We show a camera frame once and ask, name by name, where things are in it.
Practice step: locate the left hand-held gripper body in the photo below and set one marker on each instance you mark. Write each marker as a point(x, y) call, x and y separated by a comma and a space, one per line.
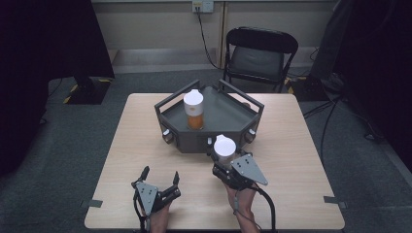
point(149, 197)

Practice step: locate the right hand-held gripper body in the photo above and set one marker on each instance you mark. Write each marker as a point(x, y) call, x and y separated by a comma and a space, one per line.
point(244, 171)

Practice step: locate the white-capped bottle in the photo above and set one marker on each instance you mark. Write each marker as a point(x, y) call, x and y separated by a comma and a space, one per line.
point(224, 149)
point(193, 108)

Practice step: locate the dark grey corner tray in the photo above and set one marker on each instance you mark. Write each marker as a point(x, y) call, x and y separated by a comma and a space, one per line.
point(223, 116)

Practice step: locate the person's left hand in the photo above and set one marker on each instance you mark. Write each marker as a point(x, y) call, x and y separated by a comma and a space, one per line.
point(159, 221)

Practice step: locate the person's right hand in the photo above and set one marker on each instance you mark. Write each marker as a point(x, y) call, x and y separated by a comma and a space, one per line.
point(241, 200)

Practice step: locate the grey tape strip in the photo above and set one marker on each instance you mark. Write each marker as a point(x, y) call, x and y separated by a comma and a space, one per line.
point(92, 203)
point(335, 201)

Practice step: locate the black stand base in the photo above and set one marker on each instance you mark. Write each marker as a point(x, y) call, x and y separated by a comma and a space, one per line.
point(87, 92)
point(307, 90)

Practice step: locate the black folding chair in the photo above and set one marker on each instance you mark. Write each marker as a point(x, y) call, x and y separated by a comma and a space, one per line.
point(257, 58)

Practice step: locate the black curtain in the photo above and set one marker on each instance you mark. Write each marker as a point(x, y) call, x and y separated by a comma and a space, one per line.
point(379, 64)
point(48, 64)

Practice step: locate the white wall socket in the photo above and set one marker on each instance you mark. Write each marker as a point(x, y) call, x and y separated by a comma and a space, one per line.
point(202, 5)

